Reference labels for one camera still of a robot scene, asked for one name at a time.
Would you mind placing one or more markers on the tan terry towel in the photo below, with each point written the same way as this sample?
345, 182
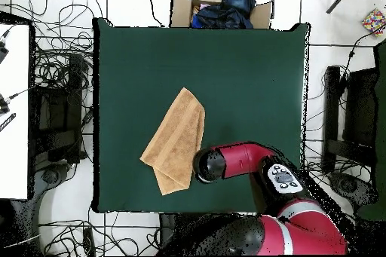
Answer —
178, 136

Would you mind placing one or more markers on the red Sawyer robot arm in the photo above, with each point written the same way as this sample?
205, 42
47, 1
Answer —
244, 157

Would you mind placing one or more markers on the colourful patterned item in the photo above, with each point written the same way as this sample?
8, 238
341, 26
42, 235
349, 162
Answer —
374, 22

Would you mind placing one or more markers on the dark green table cloth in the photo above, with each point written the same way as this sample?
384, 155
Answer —
144, 73
380, 148

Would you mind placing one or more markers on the brown cardboard box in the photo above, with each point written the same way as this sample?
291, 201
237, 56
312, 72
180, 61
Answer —
181, 9

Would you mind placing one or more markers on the dark blue clothing pile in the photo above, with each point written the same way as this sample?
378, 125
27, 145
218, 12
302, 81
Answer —
229, 12

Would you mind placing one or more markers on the black power strip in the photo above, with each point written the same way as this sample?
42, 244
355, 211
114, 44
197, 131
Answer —
89, 240

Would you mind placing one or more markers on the white table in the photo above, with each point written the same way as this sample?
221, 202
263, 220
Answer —
15, 148

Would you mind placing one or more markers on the black strip with white marks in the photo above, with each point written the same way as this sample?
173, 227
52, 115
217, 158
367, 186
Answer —
7, 122

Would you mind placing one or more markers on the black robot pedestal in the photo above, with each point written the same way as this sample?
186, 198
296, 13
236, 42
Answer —
167, 227

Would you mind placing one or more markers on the black frame stand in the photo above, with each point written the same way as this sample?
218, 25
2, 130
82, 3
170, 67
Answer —
57, 112
360, 109

